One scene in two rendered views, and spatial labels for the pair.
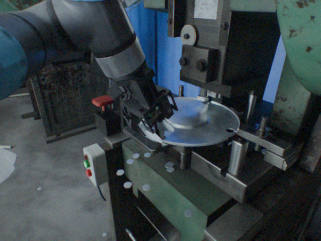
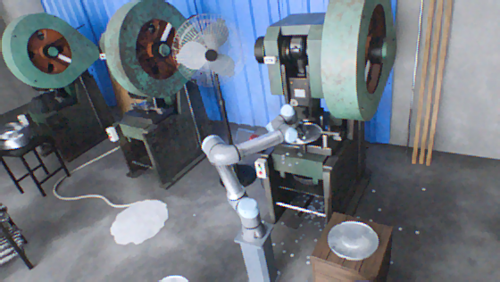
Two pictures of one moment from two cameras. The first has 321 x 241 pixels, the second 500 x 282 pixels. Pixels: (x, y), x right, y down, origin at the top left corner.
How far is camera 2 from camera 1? 174 cm
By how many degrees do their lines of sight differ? 14
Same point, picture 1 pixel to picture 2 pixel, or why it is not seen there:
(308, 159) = (349, 134)
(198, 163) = (311, 148)
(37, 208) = (204, 223)
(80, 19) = (289, 119)
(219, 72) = (310, 113)
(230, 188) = (325, 152)
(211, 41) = (304, 103)
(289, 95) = not seen: hidden behind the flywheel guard
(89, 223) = not seen: hidden behind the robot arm
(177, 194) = (308, 161)
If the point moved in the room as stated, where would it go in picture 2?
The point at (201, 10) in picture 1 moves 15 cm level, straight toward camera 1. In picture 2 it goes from (298, 94) to (305, 102)
